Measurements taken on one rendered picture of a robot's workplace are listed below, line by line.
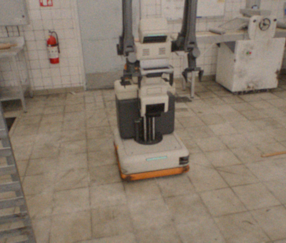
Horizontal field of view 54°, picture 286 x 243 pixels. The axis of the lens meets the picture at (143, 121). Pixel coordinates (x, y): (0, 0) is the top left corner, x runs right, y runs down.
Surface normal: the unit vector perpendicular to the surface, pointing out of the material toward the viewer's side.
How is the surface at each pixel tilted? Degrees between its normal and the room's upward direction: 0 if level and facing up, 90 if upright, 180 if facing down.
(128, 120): 90
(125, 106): 90
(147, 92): 98
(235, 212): 0
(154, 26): 43
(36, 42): 90
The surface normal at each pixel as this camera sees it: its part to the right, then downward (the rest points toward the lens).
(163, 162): 0.21, 0.41
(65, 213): -0.03, -0.90
